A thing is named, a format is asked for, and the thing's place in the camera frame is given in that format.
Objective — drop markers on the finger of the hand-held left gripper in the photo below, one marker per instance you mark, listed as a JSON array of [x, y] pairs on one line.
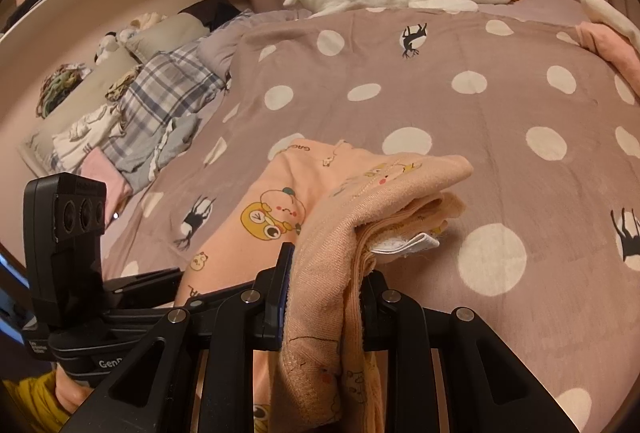
[[145, 283], [220, 297]]

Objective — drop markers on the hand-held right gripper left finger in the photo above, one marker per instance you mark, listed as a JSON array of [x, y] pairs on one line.
[[286, 265]]

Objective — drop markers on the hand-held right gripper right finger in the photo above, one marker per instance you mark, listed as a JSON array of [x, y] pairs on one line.
[[400, 323]]

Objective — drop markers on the pink cartoon print garment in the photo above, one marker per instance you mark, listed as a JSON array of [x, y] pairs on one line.
[[320, 263]]

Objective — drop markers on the person's left forearm yellow sleeve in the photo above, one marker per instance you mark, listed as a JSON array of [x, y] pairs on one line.
[[30, 403]]

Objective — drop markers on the light pink folded clothes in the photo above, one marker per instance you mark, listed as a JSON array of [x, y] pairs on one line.
[[102, 173]]

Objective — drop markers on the white striped small clothes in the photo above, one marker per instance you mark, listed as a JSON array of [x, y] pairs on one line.
[[85, 133]]

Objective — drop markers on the blue grey clothes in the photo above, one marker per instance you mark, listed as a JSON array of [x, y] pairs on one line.
[[170, 138]]

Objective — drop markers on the green patterned clothes pile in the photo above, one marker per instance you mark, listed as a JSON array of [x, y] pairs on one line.
[[62, 85]]

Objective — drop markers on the spotted beige clothes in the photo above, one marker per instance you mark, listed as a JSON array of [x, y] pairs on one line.
[[122, 85]]

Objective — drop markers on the white small clothes pile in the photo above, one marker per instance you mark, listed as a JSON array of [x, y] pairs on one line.
[[112, 45]]

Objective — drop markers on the dark clothes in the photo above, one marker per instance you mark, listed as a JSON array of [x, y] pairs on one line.
[[215, 10]]

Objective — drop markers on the large grey green pillow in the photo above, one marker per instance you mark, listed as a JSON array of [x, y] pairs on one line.
[[90, 98]]

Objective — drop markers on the blue plaid cloth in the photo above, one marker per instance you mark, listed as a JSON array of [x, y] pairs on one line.
[[165, 88]]

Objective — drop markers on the mauve polka dot blanket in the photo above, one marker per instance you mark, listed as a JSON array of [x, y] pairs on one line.
[[450, 113]]

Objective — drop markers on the grey lilac quilt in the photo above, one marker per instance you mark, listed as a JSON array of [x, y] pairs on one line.
[[225, 48]]

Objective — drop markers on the small grey green pillow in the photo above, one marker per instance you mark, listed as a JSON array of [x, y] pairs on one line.
[[170, 35]]

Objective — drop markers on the pink folded cloth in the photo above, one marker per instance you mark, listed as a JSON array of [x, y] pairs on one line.
[[615, 48]]

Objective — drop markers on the white cloth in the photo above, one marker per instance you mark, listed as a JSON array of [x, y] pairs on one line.
[[605, 13]]

